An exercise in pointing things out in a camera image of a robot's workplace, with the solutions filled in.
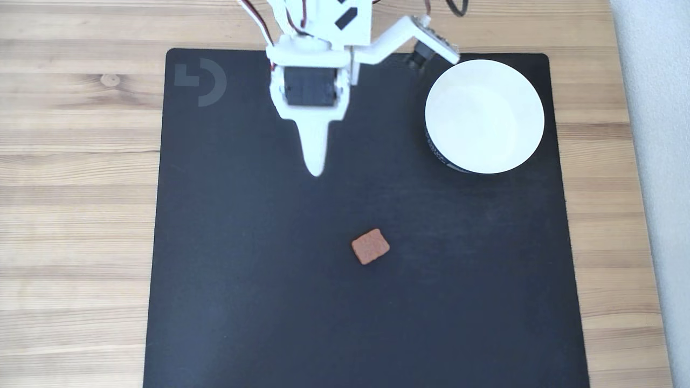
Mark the brown square toy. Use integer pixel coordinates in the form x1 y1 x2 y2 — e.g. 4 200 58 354
351 228 390 265

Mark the black desk mat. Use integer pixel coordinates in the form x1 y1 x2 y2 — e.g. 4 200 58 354
143 48 591 388

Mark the white bowl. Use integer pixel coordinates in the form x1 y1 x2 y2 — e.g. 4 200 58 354
424 59 545 174

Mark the small camera on white bracket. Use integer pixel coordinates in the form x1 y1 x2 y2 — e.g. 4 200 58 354
405 15 460 71

